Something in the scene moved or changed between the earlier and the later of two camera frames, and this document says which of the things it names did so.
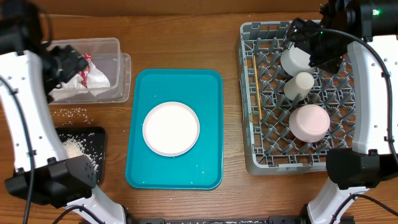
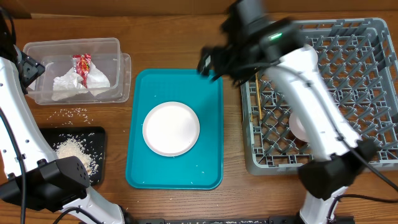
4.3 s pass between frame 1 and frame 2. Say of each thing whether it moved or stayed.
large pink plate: stayed
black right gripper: moved
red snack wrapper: stayed
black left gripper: moved
